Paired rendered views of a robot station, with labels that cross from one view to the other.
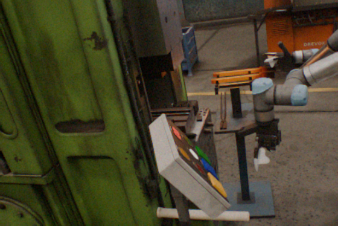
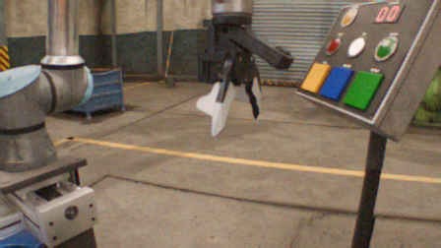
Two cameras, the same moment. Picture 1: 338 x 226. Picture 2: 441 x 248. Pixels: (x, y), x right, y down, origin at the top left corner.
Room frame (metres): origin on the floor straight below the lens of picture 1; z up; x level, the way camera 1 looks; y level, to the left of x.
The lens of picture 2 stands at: (1.61, -0.43, 1.09)
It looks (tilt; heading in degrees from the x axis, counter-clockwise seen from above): 15 degrees down; 173
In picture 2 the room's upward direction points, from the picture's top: straight up
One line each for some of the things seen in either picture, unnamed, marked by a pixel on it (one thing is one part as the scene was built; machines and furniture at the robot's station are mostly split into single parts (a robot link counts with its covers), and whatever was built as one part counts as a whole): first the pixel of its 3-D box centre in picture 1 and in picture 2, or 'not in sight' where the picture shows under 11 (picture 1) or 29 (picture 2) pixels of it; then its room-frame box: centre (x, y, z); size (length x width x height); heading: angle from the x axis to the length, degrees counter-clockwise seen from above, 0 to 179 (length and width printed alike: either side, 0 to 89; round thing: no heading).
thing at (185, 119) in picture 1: (153, 121); not in sight; (1.61, 0.10, 0.96); 0.42 x 0.20 x 0.09; 69
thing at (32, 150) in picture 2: not in sight; (25, 142); (0.90, -0.84, 0.87); 0.15 x 0.15 x 0.10
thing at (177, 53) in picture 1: (139, 59); not in sight; (1.61, 0.10, 1.32); 0.42 x 0.20 x 0.10; 69
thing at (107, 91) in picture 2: not in sight; (84, 90); (-3.67, -2.15, 0.36); 1.20 x 0.80 x 0.72; 53
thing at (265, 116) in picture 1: (264, 113); (230, 6); (1.06, -0.35, 1.15); 0.08 x 0.08 x 0.05
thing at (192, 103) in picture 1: (187, 108); not in sight; (1.72, -0.10, 0.95); 0.12 x 0.08 x 0.06; 69
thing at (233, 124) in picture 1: (238, 116); not in sight; (1.91, -0.44, 0.73); 0.40 x 0.30 x 0.02; 165
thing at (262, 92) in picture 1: (263, 94); not in sight; (1.05, -0.35, 1.23); 0.09 x 0.08 x 0.11; 58
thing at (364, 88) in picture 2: (202, 156); (364, 91); (1.09, -0.09, 1.01); 0.07 x 0.05 x 0.07; 4
